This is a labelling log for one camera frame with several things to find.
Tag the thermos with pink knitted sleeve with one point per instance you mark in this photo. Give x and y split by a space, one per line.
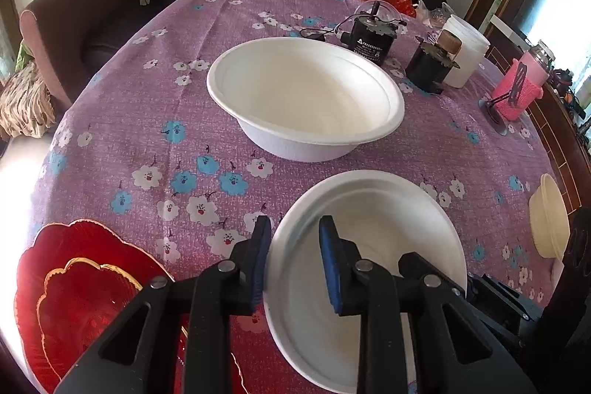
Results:
519 89

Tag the grey phone stand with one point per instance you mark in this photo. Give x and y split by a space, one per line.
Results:
496 117

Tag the large red glass plate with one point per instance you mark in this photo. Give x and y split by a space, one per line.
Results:
41 246

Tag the patterned blanket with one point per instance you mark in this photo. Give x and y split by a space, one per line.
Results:
23 103

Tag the black motor with wooden spool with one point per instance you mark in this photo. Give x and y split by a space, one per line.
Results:
427 66

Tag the clear plastic bag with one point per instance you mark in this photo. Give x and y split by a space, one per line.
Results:
434 13

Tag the white plastic jar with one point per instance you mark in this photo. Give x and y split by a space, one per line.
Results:
471 48

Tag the white shallow bowl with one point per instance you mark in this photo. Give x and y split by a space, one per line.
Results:
392 218

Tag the clear plastic dome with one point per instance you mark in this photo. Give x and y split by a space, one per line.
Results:
385 8

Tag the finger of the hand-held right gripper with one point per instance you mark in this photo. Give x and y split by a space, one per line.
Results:
501 306

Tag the green cloth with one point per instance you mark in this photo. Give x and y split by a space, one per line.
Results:
22 54

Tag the small cream bowl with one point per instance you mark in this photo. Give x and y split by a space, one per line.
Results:
547 218

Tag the small red glass plate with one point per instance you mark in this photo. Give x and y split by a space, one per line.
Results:
83 311

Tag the brown armchair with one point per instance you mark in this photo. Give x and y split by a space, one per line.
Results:
69 29

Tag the purple floral tablecloth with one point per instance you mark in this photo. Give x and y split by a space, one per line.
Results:
138 121

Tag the large white bowl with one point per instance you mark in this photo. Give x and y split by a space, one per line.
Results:
304 98

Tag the small clutter on cabinet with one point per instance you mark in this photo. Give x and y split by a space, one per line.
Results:
570 94

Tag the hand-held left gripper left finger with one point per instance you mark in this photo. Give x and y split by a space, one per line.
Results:
260 269

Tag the black motor with white label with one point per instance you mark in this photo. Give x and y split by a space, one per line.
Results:
371 41

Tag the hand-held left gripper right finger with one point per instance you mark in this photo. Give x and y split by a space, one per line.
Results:
330 274

